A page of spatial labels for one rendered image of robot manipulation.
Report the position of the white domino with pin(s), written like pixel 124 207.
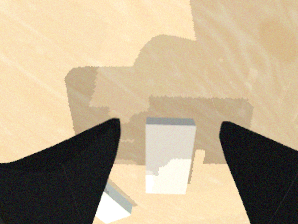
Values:
pixel 169 146
pixel 113 206

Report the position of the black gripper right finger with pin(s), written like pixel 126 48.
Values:
pixel 265 174

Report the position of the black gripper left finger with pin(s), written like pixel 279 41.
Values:
pixel 62 184

